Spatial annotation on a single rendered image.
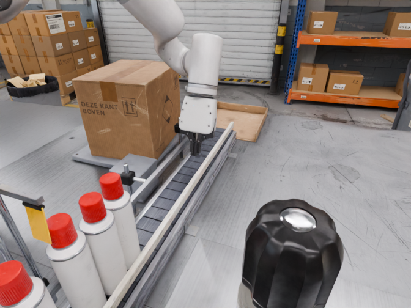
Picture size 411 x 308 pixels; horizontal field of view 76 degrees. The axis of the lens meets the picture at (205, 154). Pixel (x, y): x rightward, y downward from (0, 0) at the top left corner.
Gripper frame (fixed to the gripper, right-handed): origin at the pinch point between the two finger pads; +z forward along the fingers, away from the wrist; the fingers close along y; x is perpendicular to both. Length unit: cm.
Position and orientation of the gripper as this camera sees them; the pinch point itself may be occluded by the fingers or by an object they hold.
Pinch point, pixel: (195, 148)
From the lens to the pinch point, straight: 78.7
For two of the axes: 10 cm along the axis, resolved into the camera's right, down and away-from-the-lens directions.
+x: 3.2, -1.6, 9.3
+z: -1.2, 9.7, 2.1
